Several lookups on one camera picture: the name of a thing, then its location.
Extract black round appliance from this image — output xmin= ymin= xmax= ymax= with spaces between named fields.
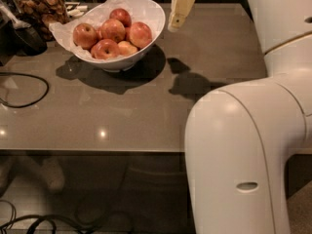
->
xmin=10 ymin=25 xmax=47 ymax=56

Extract white paper liner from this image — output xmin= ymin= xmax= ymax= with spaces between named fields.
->
xmin=49 ymin=0 xmax=133 ymax=61

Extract black cables on floor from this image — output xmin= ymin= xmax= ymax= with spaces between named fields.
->
xmin=0 ymin=166 xmax=135 ymax=234

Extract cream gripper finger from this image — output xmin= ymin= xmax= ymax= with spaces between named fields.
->
xmin=168 ymin=0 xmax=196 ymax=32

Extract small yellowish apple front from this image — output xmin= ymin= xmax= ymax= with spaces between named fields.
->
xmin=118 ymin=41 xmax=138 ymax=57

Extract small white items behind bowl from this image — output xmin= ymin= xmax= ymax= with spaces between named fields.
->
xmin=66 ymin=3 xmax=88 ymax=18

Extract white bowl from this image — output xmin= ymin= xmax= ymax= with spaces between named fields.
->
xmin=75 ymin=0 xmax=166 ymax=72

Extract glass jar of dried snacks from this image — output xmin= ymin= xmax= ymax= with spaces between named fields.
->
xmin=14 ymin=0 xmax=69 ymax=41

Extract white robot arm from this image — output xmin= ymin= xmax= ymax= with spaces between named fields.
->
xmin=184 ymin=0 xmax=312 ymax=234

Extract red apple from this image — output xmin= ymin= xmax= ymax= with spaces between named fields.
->
xmin=91 ymin=39 xmax=120 ymax=59
xmin=129 ymin=21 xmax=152 ymax=49
xmin=109 ymin=8 xmax=132 ymax=27
xmin=73 ymin=23 xmax=98 ymax=50
xmin=100 ymin=19 xmax=126 ymax=43

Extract black cable on table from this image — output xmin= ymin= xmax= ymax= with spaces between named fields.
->
xmin=0 ymin=71 xmax=51 ymax=109

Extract red apple back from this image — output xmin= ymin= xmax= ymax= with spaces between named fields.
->
xmin=109 ymin=8 xmax=132 ymax=27

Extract small red apple hidden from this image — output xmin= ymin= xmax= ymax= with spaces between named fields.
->
xmin=97 ymin=28 xmax=102 ymax=40

